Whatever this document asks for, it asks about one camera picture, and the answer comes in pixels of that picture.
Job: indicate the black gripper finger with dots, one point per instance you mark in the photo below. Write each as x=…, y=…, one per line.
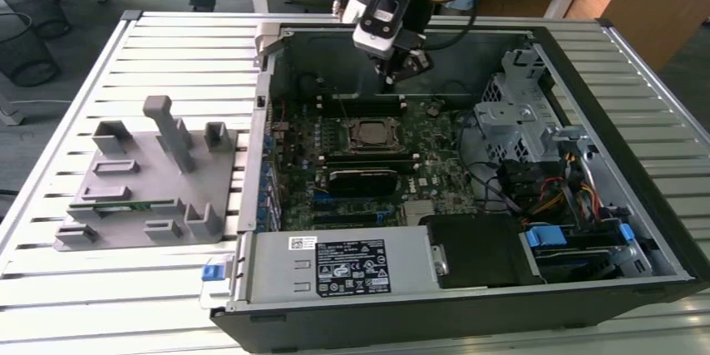
x=392, y=74
x=418, y=65

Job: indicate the CPU socket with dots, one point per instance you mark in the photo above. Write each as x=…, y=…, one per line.
x=350, y=147

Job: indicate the green motherboard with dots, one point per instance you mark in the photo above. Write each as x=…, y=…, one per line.
x=444, y=139

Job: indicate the metal drive cage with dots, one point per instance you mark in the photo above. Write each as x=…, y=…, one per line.
x=505, y=116

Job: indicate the grey case latch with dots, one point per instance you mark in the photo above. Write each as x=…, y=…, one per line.
x=269, y=33

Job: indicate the black graphics card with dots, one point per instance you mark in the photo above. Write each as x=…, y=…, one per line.
x=364, y=184

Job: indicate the silver chipset heatsink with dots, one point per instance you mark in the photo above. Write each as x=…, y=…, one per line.
x=422, y=210

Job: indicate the black expansion slot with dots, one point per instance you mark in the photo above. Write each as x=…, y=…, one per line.
x=344, y=218

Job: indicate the wooden cabinet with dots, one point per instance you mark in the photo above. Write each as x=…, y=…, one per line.
x=655, y=6

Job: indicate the blue disk carrier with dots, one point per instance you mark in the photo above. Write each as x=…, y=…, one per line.
x=546, y=236

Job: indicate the grey parts rack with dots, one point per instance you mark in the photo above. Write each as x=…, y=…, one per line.
x=161, y=188

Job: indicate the silver power supply unit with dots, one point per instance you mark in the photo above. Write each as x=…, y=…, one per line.
x=278, y=263

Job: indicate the blue plastic latch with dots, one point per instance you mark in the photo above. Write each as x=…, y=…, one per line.
x=625, y=233
x=214, y=272

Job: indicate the green RAM stick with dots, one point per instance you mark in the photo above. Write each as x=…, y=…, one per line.
x=139, y=205

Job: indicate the black PC case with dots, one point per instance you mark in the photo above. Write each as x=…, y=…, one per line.
x=444, y=330

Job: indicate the black mesh waste bin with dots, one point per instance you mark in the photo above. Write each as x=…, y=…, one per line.
x=47, y=10
x=29, y=51

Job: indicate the grey stand foot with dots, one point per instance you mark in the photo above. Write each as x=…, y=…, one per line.
x=11, y=116

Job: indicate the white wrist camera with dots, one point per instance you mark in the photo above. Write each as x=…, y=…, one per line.
x=374, y=37

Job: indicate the silver drive bracket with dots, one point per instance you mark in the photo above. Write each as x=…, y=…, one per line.
x=596, y=172

